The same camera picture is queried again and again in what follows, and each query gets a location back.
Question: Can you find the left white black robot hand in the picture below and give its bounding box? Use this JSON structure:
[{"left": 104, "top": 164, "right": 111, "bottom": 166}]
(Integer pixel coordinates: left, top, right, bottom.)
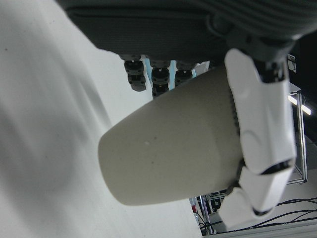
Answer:
[{"left": 55, "top": 0, "right": 317, "bottom": 230}]

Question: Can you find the beige cup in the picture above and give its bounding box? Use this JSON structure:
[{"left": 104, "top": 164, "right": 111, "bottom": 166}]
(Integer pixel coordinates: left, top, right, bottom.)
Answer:
[{"left": 98, "top": 66, "right": 246, "bottom": 206}]

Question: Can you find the fluorescent light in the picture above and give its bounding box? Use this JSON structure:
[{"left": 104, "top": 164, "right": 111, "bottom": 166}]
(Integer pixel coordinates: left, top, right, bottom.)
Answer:
[{"left": 288, "top": 95, "right": 313, "bottom": 116}]

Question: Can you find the aluminium profile leg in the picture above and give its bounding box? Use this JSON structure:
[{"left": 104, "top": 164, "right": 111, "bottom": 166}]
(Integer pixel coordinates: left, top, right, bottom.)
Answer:
[{"left": 201, "top": 195, "right": 214, "bottom": 235}]

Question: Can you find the aluminium frame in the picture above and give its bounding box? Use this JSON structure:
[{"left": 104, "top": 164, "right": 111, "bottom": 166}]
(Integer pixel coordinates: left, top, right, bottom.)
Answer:
[{"left": 287, "top": 90, "right": 309, "bottom": 185}]

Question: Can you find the black cable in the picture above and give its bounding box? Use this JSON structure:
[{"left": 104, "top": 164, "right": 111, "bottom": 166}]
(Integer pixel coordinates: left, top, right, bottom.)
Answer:
[
  {"left": 276, "top": 197, "right": 317, "bottom": 206},
  {"left": 215, "top": 210, "right": 317, "bottom": 235}
]

